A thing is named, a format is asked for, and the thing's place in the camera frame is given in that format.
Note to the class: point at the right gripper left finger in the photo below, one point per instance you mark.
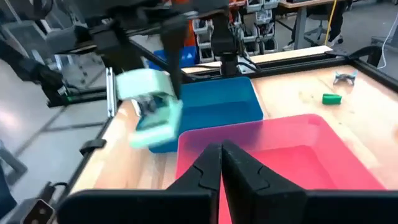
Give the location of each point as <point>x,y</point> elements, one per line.
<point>202,174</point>

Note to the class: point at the person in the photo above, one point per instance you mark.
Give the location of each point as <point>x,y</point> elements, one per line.
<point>337,18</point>

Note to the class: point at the green mini stapler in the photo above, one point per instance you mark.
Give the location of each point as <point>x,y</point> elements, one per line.
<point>331,99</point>

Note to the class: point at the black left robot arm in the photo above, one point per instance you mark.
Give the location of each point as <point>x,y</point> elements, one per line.
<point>224,40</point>

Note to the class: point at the grey camera device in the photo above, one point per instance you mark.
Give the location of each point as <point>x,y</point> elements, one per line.
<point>38,213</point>

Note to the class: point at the mint green stapler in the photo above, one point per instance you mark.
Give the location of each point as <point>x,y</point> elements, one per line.
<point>146,81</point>

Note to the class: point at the grey office chair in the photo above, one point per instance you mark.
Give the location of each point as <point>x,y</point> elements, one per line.
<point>317,31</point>

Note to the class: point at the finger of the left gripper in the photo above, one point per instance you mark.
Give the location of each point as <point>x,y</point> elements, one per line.
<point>116,46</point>
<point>174,46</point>

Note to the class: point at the blue plastic bin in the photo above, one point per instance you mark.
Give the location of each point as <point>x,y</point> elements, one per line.
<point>217,102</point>

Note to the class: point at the silver metal clip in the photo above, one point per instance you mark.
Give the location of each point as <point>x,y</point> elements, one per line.
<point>345,77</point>

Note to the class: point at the blue storage crate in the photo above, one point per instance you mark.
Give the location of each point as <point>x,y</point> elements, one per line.
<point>192,57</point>

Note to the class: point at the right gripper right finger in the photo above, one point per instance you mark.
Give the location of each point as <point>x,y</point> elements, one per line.
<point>255,193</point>

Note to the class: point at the rack of white bins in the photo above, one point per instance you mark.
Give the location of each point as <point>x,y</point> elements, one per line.
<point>264,28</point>

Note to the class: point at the wooden background table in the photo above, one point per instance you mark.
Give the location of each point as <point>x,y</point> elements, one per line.
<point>300,28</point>

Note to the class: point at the pink translucent plastic bin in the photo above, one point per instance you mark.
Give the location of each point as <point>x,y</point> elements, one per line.
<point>311,149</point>

